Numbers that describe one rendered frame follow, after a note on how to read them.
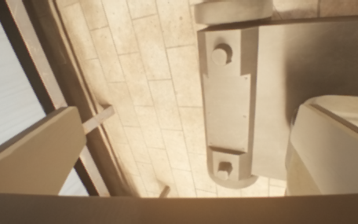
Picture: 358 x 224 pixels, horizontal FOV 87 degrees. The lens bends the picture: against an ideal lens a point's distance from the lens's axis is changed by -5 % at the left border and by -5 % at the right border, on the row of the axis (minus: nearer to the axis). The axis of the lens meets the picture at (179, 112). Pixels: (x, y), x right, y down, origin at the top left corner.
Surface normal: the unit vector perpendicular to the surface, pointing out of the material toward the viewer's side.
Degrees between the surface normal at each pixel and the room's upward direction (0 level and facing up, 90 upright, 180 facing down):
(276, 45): 0
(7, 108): 90
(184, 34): 0
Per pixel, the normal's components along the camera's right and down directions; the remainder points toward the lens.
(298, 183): -0.12, -0.88
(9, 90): 0.89, 0.03
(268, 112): -0.42, 0.46
